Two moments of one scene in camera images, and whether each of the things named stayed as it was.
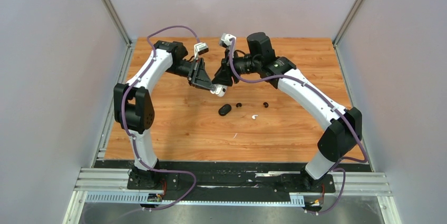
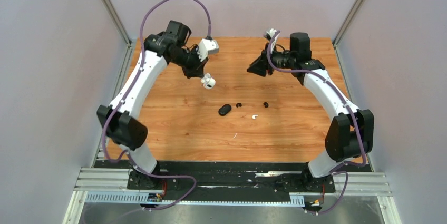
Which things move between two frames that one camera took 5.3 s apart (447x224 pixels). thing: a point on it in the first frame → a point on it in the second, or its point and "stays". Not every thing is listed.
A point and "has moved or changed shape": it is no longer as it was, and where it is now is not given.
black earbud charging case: (224, 109) stays
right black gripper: (224, 74) → (260, 66)
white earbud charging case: (220, 90) has moved or changed shape
